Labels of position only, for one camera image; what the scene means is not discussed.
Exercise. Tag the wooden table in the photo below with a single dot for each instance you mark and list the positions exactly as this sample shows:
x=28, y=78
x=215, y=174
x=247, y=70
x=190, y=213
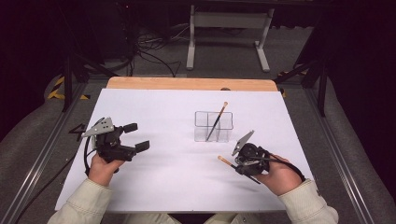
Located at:
x=186, y=83

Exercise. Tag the yellow black hazard tape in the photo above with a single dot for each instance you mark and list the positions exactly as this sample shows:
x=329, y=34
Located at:
x=54, y=93

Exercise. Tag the person's right leg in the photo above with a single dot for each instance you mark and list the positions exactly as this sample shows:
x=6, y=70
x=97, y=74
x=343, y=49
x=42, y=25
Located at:
x=233, y=219

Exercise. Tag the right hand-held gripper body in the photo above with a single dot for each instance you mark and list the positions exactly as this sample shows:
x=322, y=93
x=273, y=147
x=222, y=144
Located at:
x=253, y=157

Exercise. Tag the white metal stand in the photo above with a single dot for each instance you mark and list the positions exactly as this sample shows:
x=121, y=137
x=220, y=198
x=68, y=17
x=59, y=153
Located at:
x=230, y=20

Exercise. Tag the clear plastic divided organizer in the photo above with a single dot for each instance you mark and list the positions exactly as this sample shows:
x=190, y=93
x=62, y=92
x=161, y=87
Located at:
x=201, y=134

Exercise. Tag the person's left leg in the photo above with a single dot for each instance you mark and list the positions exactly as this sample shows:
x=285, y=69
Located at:
x=146, y=219

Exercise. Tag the black gold makeup brush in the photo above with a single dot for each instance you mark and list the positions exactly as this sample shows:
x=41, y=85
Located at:
x=218, y=119
x=225, y=161

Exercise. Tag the person's left hand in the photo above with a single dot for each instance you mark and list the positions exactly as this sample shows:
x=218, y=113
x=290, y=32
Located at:
x=101, y=171

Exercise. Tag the person's leg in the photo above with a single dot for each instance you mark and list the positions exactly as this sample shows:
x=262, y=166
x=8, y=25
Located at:
x=233, y=219
x=146, y=219

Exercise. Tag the aluminium floor rail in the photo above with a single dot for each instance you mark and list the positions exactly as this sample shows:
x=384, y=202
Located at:
x=339, y=155
x=37, y=165

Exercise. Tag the person's right hand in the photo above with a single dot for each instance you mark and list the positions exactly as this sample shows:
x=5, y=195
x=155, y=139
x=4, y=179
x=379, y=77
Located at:
x=280, y=179

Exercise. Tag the white table sheet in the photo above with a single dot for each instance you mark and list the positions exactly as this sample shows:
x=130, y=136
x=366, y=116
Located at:
x=174, y=174

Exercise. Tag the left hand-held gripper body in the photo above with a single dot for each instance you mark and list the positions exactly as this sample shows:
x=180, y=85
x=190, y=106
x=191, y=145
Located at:
x=107, y=144

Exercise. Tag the black tripod stand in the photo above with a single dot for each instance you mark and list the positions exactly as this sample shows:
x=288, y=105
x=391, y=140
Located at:
x=322, y=90
x=67, y=81

